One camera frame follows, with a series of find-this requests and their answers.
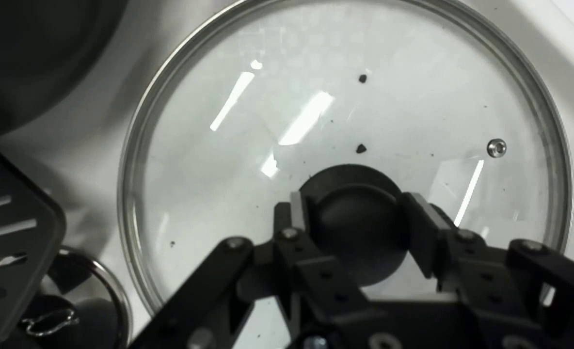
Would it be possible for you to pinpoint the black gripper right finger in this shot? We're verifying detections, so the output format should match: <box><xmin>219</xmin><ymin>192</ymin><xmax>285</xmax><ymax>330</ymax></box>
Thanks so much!
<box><xmin>400</xmin><ymin>192</ymin><xmax>574</xmax><ymax>349</ymax></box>

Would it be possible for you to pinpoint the glass lid with black knob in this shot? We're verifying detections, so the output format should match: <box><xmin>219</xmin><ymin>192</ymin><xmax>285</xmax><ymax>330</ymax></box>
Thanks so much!
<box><xmin>117</xmin><ymin>0</ymin><xmax>574</xmax><ymax>318</ymax></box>

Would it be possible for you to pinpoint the metal measuring cup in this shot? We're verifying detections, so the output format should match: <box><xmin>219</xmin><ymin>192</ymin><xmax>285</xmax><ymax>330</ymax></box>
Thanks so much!
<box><xmin>18</xmin><ymin>248</ymin><xmax>134</xmax><ymax>349</ymax></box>

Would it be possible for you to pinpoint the white plastic tray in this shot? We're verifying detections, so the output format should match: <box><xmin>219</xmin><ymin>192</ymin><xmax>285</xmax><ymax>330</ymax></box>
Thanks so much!
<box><xmin>0</xmin><ymin>0</ymin><xmax>574</xmax><ymax>349</ymax></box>

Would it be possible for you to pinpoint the black pot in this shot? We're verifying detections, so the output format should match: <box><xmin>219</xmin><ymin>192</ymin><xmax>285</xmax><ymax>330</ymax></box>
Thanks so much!
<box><xmin>0</xmin><ymin>0</ymin><xmax>130</xmax><ymax>142</ymax></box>

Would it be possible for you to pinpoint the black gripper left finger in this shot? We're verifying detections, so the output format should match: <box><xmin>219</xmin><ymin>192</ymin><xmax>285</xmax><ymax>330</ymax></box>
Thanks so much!
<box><xmin>128</xmin><ymin>192</ymin><xmax>367</xmax><ymax>349</ymax></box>

